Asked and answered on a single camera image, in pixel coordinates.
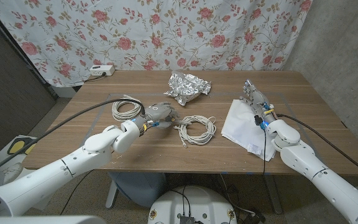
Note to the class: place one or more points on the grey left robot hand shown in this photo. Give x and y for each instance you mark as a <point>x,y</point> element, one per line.
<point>157,111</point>

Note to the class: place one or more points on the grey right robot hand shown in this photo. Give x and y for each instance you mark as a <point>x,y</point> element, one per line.
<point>259,99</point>

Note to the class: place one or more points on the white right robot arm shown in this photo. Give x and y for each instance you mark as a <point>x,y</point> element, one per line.
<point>328,180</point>

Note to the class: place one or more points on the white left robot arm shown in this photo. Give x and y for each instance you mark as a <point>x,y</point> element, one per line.
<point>42,183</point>

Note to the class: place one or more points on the white towel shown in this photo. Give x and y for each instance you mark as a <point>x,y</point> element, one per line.
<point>241,127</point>

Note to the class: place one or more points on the crumpled aluminum foil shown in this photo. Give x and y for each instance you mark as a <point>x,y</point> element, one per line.
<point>186,87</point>

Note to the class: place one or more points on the white power strip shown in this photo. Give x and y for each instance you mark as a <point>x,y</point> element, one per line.
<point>102,70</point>

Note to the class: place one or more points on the floral print backdrop curtain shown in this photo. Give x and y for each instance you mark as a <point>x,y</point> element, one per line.
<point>166,37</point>

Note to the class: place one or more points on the blue grey stool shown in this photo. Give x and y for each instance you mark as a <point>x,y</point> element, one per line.
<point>138,186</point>

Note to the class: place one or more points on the white table leg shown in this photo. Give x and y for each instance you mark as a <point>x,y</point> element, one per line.
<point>111,194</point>

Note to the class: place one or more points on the grey table leg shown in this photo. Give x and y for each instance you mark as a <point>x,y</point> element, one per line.
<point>273,196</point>

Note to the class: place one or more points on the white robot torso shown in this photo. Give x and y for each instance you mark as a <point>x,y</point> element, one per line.
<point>197,202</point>

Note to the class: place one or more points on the black adapter on floor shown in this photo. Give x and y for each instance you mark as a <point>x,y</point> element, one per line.
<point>255,217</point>

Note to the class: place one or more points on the person in grey clothes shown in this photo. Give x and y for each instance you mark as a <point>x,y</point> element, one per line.
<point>8,172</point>

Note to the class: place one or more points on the white floor board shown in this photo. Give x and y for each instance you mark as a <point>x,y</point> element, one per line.
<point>0,157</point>

